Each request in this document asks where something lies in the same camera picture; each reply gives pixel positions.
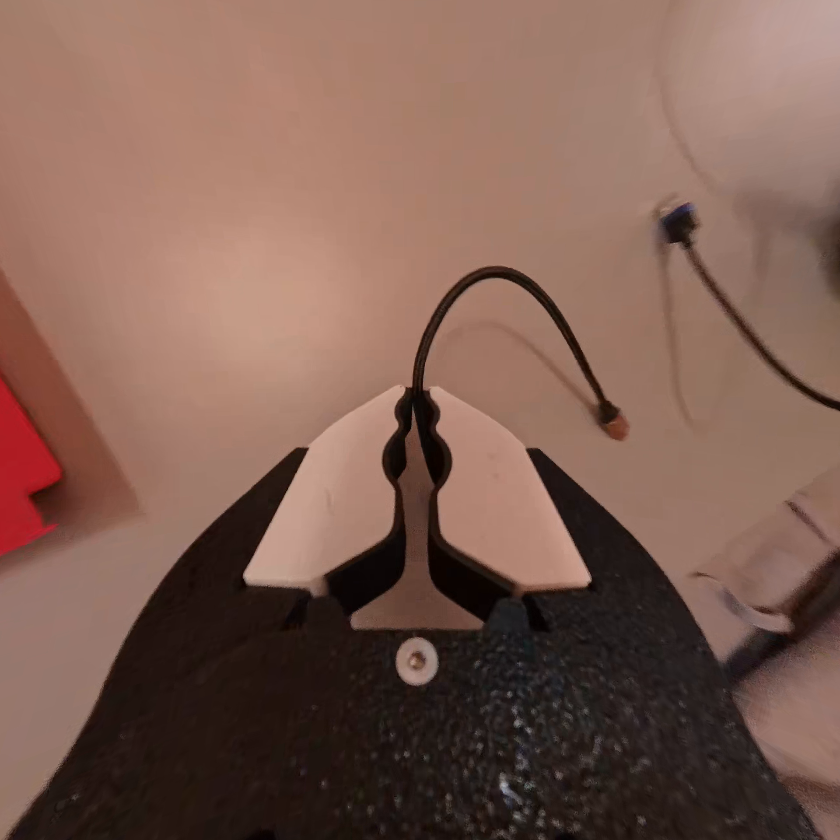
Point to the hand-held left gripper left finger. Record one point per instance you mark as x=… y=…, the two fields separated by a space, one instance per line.
x=328 y=505

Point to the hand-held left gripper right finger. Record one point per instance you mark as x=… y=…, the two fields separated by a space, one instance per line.
x=505 y=518

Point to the beige desk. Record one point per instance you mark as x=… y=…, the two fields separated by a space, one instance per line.
x=262 y=197

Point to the red box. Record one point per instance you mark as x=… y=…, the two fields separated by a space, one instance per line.
x=19 y=472

